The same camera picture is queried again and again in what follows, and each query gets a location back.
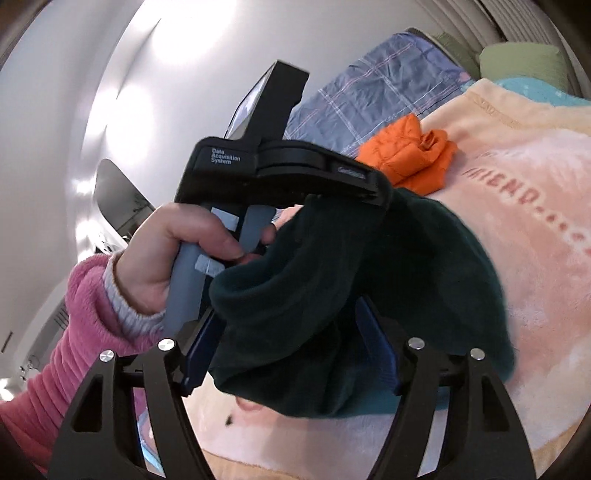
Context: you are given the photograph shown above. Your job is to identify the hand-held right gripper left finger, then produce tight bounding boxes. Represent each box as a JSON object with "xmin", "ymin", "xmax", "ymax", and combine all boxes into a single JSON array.
[{"xmin": 46, "ymin": 314, "xmax": 227, "ymax": 480}]

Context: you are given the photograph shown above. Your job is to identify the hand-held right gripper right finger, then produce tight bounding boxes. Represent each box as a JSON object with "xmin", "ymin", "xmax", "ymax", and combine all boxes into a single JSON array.
[{"xmin": 355, "ymin": 298, "xmax": 539, "ymax": 480}]

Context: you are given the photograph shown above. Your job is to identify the dark green fleece garment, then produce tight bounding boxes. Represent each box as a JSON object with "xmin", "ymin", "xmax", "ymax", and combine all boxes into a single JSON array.
[{"xmin": 208, "ymin": 187, "xmax": 515, "ymax": 418}]

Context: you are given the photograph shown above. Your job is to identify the person's left forearm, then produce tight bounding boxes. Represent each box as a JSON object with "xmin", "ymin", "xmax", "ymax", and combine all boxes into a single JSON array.
[{"xmin": 0, "ymin": 254, "xmax": 167, "ymax": 476}]

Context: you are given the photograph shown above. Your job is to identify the person's left hand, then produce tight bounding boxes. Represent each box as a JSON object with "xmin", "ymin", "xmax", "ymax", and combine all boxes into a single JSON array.
[{"xmin": 111, "ymin": 200, "xmax": 278, "ymax": 324}]

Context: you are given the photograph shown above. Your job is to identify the blue plaid bedsheet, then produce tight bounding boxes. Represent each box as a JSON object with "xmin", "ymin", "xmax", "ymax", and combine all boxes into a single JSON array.
[{"xmin": 281, "ymin": 30, "xmax": 476, "ymax": 160}]

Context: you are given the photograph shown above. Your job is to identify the orange puffer jacket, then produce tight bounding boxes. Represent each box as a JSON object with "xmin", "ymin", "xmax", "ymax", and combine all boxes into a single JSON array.
[{"xmin": 355, "ymin": 113, "xmax": 459, "ymax": 195}]

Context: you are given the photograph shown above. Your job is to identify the peach printed blanket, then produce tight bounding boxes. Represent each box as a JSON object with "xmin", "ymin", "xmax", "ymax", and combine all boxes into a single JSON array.
[{"xmin": 139, "ymin": 76, "xmax": 591, "ymax": 480}]

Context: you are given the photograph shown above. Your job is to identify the green pillow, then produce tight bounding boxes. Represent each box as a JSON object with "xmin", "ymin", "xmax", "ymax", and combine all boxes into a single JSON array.
[
  {"xmin": 434, "ymin": 31, "xmax": 482, "ymax": 78},
  {"xmin": 478, "ymin": 42, "xmax": 570, "ymax": 89}
]

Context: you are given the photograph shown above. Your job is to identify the teal cloth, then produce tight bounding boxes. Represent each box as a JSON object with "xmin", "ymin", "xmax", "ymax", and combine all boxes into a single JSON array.
[{"xmin": 496, "ymin": 76, "xmax": 591, "ymax": 108}]

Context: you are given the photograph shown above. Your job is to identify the pale pleated curtain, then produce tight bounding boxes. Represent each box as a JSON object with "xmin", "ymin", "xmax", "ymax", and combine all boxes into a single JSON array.
[{"xmin": 480, "ymin": 0, "xmax": 573, "ymax": 47}]

